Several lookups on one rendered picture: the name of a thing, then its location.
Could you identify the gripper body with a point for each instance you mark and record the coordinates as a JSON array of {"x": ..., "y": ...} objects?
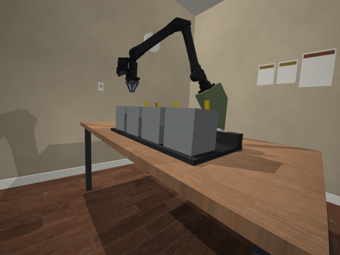
[{"x": 133, "y": 78}]

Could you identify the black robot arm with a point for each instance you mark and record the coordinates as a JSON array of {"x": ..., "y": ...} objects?
[{"x": 178, "y": 24}]

